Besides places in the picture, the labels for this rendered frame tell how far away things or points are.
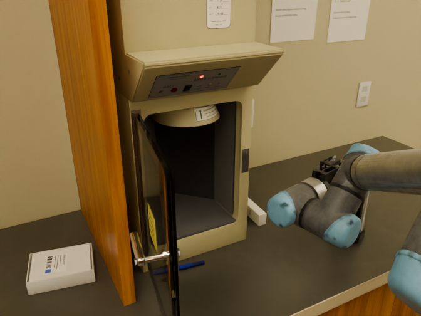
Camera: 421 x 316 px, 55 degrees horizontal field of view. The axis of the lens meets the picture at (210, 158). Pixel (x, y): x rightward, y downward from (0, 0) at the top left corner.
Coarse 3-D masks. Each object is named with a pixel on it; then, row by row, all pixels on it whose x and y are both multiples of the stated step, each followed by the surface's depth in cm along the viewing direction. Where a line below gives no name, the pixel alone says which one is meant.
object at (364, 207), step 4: (368, 192) 111; (368, 196) 112; (364, 200) 112; (368, 200) 113; (360, 204) 112; (364, 204) 112; (360, 208) 112; (364, 208) 113; (356, 212) 113; (360, 212) 113; (364, 212) 114; (360, 216) 114; (364, 216) 114; (364, 220) 115; (364, 224) 117; (360, 232) 116
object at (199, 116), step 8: (168, 112) 99; (176, 112) 99; (184, 112) 98; (192, 112) 99; (200, 112) 99; (208, 112) 101; (216, 112) 104; (160, 120) 101; (168, 120) 99; (176, 120) 99; (184, 120) 98; (192, 120) 99; (200, 120) 99; (208, 120) 101
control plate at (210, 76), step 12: (192, 72) 81; (204, 72) 83; (216, 72) 85; (228, 72) 87; (156, 84) 81; (168, 84) 83; (180, 84) 84; (192, 84) 86; (204, 84) 88; (216, 84) 90; (228, 84) 92; (156, 96) 86
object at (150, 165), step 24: (144, 144) 77; (144, 168) 82; (168, 168) 62; (144, 192) 87; (168, 192) 62; (144, 216) 93; (168, 216) 64; (168, 240) 66; (168, 264) 69; (168, 288) 73; (168, 312) 77
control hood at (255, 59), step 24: (192, 48) 87; (216, 48) 87; (240, 48) 87; (264, 48) 87; (144, 72) 75; (168, 72) 78; (240, 72) 89; (264, 72) 93; (144, 96) 84; (168, 96) 88
